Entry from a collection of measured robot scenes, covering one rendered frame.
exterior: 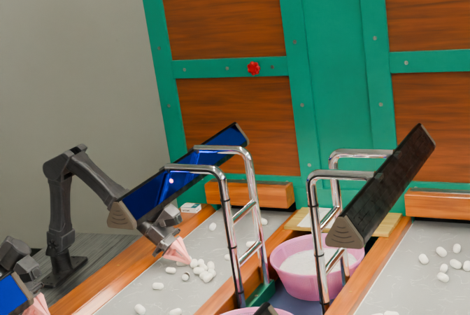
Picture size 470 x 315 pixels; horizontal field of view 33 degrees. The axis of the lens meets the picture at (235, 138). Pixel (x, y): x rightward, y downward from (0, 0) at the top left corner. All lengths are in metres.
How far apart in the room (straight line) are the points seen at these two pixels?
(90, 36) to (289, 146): 1.52
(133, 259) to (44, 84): 1.74
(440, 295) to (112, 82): 2.16
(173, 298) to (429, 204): 0.78
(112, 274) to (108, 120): 1.59
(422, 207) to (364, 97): 0.36
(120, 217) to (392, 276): 0.75
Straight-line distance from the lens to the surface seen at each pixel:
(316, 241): 1.90
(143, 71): 3.65
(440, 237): 2.35
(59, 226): 2.52
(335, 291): 2.18
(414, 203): 2.35
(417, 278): 2.13
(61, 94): 3.92
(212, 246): 2.44
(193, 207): 2.64
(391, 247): 2.25
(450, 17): 2.24
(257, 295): 2.17
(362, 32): 2.31
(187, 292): 2.19
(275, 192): 2.50
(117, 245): 2.76
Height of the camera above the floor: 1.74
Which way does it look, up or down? 17 degrees down
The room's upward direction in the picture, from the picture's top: 8 degrees counter-clockwise
